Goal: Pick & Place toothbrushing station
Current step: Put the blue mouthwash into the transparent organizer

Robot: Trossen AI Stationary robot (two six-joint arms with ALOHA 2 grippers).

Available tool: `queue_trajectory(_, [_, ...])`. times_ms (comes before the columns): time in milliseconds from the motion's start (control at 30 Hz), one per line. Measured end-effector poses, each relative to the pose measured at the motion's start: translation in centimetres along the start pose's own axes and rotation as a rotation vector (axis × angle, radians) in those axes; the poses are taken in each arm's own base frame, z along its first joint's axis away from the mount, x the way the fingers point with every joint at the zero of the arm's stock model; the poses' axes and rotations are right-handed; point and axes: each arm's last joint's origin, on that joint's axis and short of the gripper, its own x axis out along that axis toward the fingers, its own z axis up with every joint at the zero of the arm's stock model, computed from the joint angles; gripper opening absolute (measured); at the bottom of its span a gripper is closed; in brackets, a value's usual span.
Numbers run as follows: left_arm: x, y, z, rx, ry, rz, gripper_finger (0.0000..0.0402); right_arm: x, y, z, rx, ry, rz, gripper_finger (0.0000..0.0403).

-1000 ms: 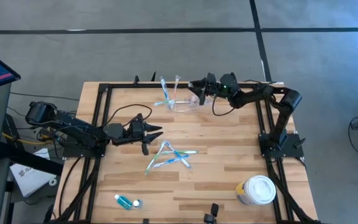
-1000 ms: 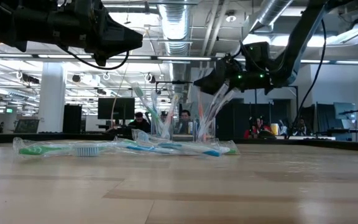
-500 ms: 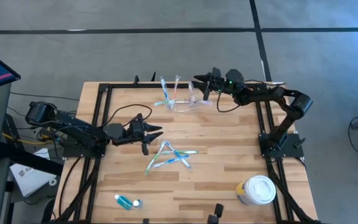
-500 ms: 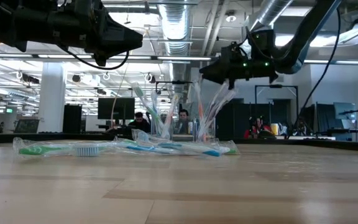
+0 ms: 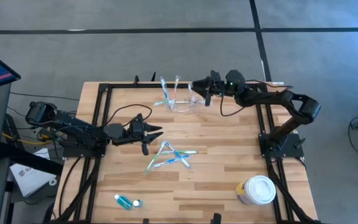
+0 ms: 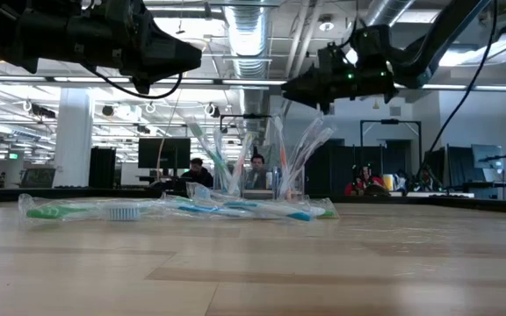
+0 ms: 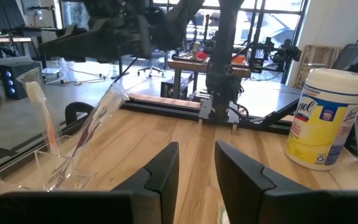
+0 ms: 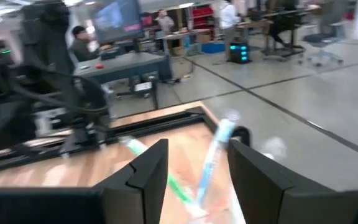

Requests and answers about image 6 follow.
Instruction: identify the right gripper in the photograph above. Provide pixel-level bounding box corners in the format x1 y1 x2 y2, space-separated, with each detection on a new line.
280 24 400 115

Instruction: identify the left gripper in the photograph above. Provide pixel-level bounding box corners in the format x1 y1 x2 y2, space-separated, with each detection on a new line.
81 0 204 96

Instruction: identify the orange toothbrush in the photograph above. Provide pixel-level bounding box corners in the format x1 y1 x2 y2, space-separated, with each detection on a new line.
234 130 257 197
273 115 290 197

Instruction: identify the blue toothbrush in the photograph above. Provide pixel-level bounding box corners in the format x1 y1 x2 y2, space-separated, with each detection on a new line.
212 128 231 195
160 195 257 219
185 182 316 223

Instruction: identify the green toothbrush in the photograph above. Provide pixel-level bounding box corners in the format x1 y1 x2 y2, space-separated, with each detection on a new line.
217 197 340 220
18 192 162 223
185 117 233 195

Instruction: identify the person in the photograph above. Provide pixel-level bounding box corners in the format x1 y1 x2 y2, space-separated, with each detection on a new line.
243 153 271 190
343 162 387 197
180 157 214 190

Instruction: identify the black computer monitor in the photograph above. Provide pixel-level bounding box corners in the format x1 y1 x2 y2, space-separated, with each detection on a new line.
137 137 192 170

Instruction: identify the clear acrylic toothbrush holder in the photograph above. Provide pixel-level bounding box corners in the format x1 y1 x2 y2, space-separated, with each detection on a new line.
211 164 307 201

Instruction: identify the white square pillar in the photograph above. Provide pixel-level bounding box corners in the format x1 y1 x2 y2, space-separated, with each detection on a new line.
53 87 94 189

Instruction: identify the black cabinet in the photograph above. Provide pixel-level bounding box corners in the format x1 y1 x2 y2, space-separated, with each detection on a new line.
88 147 117 190

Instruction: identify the grey computer monitor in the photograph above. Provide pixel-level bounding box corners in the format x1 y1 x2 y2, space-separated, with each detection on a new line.
471 143 505 172

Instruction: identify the black looped cable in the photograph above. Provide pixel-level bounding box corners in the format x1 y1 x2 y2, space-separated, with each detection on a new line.
415 0 500 181
81 64 184 101

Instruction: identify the silver ventilation duct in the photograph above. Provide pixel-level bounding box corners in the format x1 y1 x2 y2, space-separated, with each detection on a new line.
224 0 274 133

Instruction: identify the black metal gantry frame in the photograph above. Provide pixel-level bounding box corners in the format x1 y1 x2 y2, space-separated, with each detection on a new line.
359 118 423 194

